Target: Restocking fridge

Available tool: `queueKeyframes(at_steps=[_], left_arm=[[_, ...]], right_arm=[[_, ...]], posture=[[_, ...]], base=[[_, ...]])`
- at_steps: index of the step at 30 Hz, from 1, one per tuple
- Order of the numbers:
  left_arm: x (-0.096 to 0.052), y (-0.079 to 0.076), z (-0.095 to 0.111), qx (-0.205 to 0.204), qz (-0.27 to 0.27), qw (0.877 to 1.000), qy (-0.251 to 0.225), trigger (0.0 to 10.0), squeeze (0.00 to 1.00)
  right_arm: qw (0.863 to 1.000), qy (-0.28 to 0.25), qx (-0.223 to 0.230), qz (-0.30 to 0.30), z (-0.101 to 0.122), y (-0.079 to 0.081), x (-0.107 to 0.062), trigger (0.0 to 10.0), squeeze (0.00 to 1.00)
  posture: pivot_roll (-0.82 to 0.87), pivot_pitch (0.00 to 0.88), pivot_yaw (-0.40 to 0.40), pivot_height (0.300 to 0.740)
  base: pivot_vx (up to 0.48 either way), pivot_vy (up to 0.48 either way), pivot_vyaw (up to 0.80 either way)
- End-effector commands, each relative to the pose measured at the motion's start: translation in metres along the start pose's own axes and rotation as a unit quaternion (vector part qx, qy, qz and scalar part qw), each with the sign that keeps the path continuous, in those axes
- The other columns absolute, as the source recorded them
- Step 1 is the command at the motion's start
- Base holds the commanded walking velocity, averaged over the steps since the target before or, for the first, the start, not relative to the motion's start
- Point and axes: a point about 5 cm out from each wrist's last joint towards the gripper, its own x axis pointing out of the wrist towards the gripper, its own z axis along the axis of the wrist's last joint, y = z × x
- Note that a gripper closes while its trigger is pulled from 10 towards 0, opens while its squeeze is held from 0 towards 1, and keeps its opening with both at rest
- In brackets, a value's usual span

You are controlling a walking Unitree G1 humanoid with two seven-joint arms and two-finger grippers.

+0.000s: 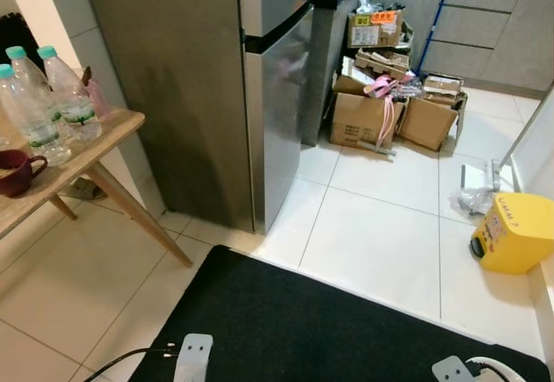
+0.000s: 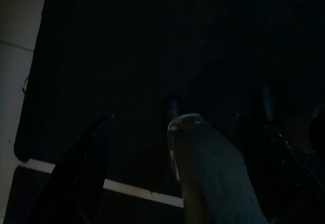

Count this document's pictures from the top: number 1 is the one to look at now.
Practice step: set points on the silver fridge door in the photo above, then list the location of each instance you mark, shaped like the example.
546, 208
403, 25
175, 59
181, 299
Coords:
281, 122

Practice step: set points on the silver two-door fridge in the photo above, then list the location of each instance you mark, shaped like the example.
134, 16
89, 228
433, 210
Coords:
173, 70

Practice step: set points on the yellow plastic bin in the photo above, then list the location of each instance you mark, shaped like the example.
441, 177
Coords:
519, 235

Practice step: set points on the white flat mop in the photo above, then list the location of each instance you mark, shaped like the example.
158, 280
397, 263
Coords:
476, 178

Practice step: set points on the crumpled clear plastic bag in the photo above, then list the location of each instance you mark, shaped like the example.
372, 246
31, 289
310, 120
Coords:
472, 202

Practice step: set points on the plain brown cardboard box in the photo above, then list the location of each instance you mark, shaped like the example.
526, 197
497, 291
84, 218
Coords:
426, 124

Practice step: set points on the flat cardboard box white label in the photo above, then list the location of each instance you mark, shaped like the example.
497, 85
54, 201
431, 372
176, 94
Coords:
443, 87

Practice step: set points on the brown slatted wooden crate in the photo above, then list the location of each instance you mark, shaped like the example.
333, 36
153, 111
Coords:
385, 63

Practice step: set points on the small cardboard box white label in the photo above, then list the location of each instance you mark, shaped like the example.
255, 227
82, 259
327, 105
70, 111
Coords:
351, 79

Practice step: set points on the cardboard box orange yellow labels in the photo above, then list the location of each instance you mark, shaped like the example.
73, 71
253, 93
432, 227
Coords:
372, 31

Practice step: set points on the black floor mat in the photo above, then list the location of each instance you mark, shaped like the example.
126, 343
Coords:
329, 330

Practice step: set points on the pink translucent plastic container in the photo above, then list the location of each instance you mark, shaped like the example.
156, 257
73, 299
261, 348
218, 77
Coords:
97, 100

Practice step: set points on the dark brown stick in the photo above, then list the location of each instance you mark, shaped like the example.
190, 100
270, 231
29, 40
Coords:
86, 76

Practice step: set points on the clear water bottle teal cap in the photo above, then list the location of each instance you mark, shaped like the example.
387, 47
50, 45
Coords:
24, 74
30, 122
74, 109

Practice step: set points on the wooden table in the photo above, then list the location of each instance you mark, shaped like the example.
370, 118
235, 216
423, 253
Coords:
65, 167

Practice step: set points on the maroon mug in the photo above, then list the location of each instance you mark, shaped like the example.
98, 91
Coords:
16, 174

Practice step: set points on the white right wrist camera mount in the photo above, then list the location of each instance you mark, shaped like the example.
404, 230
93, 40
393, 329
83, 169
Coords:
450, 372

